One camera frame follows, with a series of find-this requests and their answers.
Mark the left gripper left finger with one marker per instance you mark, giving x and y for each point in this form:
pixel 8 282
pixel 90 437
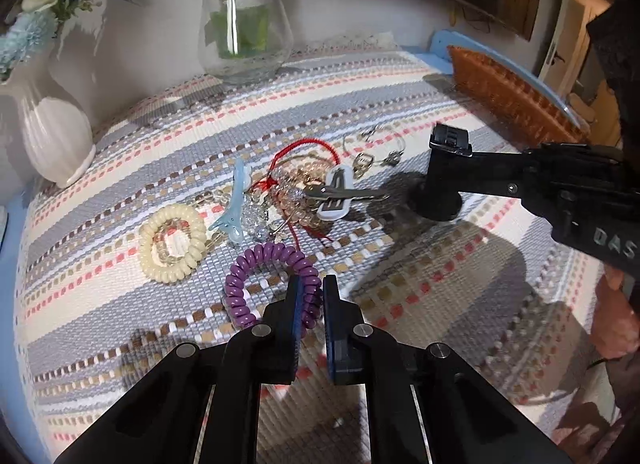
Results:
pixel 200 405

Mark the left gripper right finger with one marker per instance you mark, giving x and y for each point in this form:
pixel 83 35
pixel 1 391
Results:
pixel 425 405

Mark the person's right hand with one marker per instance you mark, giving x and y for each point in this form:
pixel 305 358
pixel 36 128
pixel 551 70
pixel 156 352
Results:
pixel 615 326

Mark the brown wicker basket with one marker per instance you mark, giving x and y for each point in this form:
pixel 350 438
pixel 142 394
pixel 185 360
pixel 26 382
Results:
pixel 528 113

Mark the light blue hair clip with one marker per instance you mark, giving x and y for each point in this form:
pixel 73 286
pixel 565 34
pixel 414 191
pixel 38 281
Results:
pixel 229 222

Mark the striped woven table mat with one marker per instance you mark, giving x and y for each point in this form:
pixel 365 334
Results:
pixel 492 284

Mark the silver key with white tag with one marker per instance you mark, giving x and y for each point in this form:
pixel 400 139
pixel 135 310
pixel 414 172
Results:
pixel 334 197

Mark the silver bangle with charms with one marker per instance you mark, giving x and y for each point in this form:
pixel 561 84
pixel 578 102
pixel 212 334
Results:
pixel 378 146

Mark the white ribbed ceramic vase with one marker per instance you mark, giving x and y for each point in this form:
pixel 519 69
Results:
pixel 56 131

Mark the green bamboo plant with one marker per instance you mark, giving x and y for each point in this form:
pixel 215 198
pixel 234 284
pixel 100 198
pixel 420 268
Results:
pixel 240 28

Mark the clear glass vase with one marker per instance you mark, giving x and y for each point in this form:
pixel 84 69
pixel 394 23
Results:
pixel 245 70

